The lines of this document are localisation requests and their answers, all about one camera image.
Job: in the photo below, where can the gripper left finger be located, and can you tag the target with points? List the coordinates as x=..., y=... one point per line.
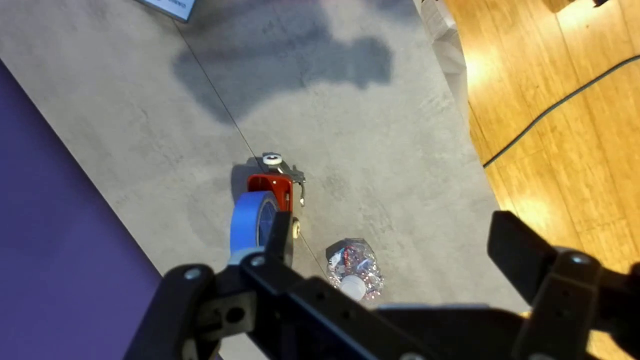
x=280, y=305

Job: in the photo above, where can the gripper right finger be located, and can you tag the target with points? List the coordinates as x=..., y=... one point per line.
x=565, y=290

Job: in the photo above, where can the red tape dispenser blue tape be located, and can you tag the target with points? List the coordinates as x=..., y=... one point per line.
x=250, y=220

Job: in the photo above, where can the clear plastic bottle white cap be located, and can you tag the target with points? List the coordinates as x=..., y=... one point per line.
x=357, y=265

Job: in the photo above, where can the purple panel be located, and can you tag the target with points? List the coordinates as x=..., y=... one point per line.
x=55, y=240

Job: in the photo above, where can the white sign board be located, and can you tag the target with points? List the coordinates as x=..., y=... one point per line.
x=172, y=6

